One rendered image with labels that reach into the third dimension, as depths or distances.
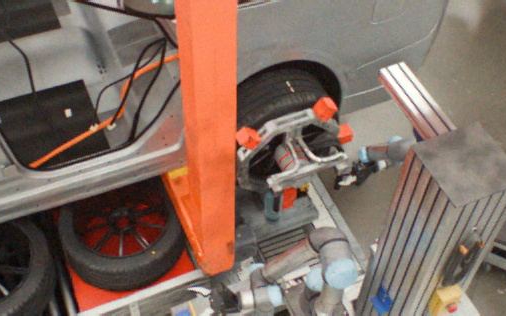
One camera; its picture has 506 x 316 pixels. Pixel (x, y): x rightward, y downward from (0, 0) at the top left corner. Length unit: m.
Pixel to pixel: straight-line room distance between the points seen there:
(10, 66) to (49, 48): 0.22
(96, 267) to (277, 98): 1.24
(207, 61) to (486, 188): 0.97
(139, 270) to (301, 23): 1.47
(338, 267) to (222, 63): 0.83
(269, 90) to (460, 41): 2.49
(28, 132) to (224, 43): 1.76
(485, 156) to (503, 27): 3.68
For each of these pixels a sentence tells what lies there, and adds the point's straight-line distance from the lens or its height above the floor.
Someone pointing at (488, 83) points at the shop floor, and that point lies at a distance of 5.45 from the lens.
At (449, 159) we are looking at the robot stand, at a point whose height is 2.03.
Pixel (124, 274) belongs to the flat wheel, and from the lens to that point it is 3.75.
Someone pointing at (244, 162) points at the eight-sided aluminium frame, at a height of 0.95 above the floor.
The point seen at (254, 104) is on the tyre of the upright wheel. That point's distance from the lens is 3.46.
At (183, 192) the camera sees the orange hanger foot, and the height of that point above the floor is 0.68.
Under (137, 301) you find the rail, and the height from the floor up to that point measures 0.38.
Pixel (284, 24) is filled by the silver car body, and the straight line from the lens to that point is 3.26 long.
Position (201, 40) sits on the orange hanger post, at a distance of 2.36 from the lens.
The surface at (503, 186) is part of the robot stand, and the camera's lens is 2.23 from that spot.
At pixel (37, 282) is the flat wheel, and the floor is 0.50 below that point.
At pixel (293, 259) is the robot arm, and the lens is 2.81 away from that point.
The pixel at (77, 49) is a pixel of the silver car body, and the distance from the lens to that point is 4.10.
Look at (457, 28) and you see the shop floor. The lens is 5.80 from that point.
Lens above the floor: 3.74
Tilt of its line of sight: 53 degrees down
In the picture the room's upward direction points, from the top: 3 degrees clockwise
